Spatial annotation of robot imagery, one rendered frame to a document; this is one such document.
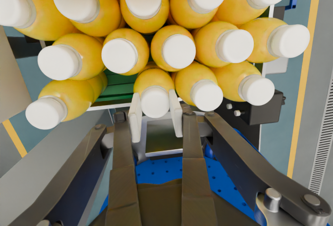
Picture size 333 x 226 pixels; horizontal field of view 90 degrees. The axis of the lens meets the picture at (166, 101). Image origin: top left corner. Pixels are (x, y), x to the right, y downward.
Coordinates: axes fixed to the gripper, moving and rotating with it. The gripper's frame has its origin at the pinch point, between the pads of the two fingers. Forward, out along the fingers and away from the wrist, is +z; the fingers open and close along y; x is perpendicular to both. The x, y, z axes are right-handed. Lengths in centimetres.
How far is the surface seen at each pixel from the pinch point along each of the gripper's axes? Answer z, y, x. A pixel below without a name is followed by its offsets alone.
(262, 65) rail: 14.6, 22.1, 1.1
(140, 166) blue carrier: 13.5, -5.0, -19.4
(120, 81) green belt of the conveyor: 22.5, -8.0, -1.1
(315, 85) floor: 112, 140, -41
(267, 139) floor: 112, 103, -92
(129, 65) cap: 2.6, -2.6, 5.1
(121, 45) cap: 2.6, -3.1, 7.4
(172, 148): 7.6, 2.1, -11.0
